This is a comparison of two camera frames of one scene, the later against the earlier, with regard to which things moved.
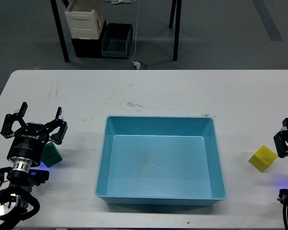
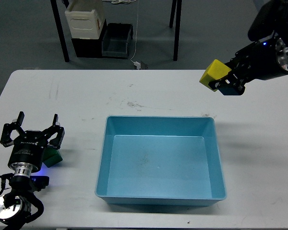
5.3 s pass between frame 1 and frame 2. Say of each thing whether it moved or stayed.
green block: stayed
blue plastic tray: stayed
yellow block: moved
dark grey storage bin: stayed
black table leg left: stayed
